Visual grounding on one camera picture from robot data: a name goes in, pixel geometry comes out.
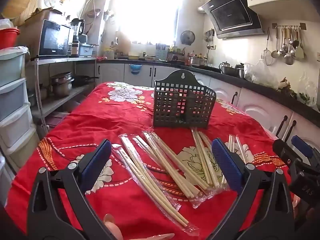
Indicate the steel ladle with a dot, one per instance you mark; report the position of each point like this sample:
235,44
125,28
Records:
288,59
283,50
275,53

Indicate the steel pot with lid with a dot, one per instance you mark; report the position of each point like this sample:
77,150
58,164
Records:
240,72

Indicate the clear plastic bag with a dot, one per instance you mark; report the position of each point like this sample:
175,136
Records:
260,75

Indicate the pile of chopsticks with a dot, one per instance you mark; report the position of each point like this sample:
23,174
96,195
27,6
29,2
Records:
160,160

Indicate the red floral tablecloth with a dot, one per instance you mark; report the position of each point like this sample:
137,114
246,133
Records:
100,120

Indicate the black microwave oven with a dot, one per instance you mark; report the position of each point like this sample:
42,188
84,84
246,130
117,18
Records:
53,38

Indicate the blue-grey appliance box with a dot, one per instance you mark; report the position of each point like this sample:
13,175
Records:
86,50

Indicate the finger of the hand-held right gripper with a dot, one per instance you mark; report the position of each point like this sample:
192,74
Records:
303,147
285,153

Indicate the person's right hand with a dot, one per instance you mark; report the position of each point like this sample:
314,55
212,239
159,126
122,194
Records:
296,206

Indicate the round woven tray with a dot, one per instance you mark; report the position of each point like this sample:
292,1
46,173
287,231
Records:
21,2

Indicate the black frying pan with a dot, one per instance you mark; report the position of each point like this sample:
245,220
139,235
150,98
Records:
81,81

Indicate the red plastic basin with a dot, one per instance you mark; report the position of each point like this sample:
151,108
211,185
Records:
8,38

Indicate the steel mesh strainer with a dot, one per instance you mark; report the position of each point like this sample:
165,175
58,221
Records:
267,56

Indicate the person's left hand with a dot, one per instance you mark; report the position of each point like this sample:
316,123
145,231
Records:
113,227

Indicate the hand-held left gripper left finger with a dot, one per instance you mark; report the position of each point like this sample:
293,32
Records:
97,162

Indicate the black blender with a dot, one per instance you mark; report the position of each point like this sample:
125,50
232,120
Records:
77,30

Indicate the plastic drawer cabinet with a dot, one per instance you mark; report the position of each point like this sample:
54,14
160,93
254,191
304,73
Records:
12,92

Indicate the wooden cutting board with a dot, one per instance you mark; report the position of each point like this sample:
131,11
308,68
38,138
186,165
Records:
122,42

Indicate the metal shelf rack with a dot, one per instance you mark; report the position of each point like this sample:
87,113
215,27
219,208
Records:
62,102

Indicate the kitchen window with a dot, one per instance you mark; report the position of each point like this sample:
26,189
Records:
150,12

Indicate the light green spatula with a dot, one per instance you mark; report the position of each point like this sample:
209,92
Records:
299,53

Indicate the ginger root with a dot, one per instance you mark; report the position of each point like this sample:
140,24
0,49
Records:
284,85

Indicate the hanging kitchen tools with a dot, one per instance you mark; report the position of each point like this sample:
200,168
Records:
210,38

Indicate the white base cabinets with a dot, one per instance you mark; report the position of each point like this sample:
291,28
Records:
252,110

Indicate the black range hood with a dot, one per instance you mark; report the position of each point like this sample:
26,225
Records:
230,15

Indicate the black countertop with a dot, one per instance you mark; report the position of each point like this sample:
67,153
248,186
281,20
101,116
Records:
262,85

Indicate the steel stock pot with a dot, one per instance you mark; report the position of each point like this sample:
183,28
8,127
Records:
197,61

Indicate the plastic bag of greens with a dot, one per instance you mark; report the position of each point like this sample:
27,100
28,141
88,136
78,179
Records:
307,90

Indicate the dark serving spoon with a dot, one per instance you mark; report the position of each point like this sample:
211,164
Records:
295,43

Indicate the dark grey plastic utensil basket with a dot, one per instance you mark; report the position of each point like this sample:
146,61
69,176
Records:
170,105

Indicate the small wall fan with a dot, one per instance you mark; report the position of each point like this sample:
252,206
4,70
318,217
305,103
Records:
187,38

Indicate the stacked steel pots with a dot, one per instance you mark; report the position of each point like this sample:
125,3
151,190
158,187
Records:
61,85

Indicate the blue hanging basin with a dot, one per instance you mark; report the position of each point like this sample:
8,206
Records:
135,69

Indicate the yellow bowl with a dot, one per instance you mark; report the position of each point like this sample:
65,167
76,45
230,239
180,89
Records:
134,57

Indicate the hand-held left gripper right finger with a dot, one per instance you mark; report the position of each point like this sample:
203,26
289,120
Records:
226,167

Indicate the steel pots on counter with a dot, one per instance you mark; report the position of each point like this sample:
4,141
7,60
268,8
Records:
226,68

